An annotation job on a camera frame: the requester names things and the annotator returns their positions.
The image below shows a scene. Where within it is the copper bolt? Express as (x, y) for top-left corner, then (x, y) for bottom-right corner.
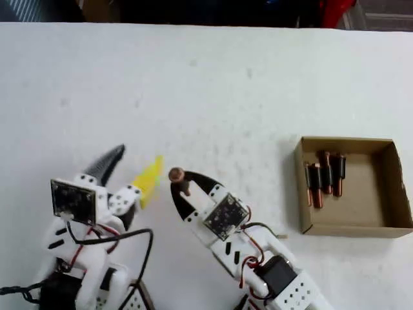
(168, 167), (192, 197)

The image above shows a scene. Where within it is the bolt in black sleeve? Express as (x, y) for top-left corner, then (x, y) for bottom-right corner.
(310, 161), (325, 209)
(317, 150), (334, 195)
(332, 154), (347, 198)
(303, 162), (316, 207)

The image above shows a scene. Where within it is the cardboard box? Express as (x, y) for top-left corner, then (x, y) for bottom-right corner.
(293, 136), (413, 239)

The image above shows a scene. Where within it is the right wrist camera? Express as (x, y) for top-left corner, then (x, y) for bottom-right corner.
(202, 192), (252, 242)

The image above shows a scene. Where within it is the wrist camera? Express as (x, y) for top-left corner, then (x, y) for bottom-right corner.
(202, 192), (252, 242)
(50, 178), (98, 226)

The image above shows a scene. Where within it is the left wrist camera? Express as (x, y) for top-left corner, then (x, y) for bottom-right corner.
(50, 178), (98, 226)

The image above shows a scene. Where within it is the black cable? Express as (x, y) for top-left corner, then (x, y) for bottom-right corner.
(66, 220), (155, 285)
(0, 282), (43, 305)

